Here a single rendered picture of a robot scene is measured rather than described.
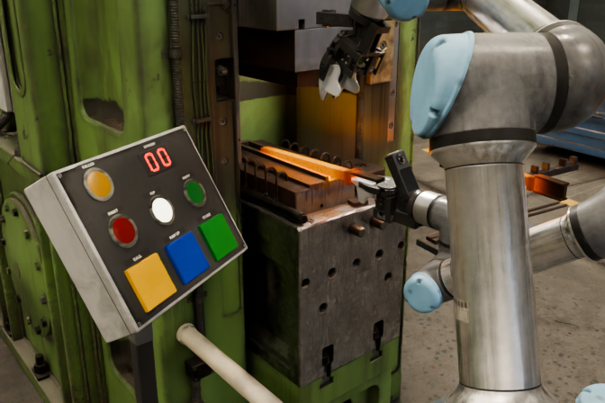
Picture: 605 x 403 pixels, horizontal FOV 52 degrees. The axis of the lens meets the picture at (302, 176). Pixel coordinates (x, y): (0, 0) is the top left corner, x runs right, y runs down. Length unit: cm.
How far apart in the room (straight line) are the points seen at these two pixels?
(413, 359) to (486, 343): 196
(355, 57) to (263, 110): 84
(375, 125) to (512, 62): 117
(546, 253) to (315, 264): 62
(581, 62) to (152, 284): 71
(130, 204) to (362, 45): 52
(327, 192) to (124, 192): 64
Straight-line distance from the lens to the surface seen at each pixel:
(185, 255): 112
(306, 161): 162
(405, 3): 105
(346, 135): 185
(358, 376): 185
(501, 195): 69
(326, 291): 160
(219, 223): 121
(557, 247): 110
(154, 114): 141
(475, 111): 68
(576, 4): 1070
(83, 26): 173
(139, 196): 110
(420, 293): 121
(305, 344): 163
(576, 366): 279
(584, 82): 73
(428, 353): 269
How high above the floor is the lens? 149
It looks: 18 degrees down
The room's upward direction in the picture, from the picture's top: straight up
